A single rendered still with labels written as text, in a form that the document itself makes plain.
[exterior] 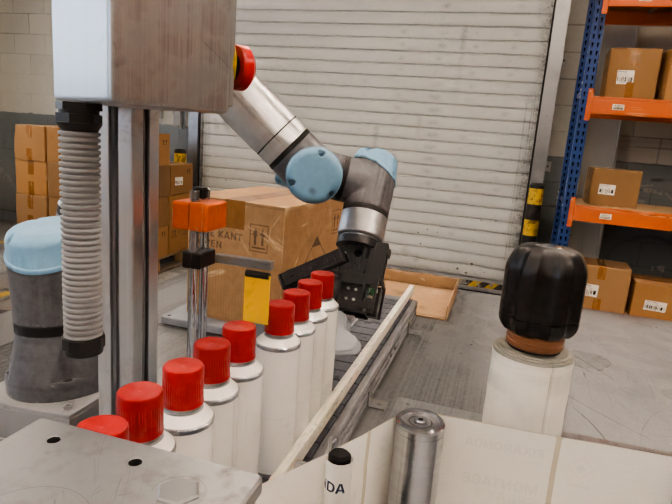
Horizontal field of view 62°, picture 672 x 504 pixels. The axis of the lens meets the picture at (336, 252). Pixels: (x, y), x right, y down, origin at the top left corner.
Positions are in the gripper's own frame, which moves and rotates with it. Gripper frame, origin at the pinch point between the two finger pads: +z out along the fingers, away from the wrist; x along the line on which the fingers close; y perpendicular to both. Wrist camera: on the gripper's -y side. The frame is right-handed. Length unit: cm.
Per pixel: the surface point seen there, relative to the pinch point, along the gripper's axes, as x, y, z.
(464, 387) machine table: 26.9, 20.8, -3.3
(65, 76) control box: -49, -14, -15
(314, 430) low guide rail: -12.1, 4.7, 9.4
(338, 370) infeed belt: 11.9, 0.2, -0.5
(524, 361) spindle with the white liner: -22.2, 27.5, -2.0
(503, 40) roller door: 294, 6, -298
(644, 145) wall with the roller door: 339, 120, -242
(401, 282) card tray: 85, -4, -37
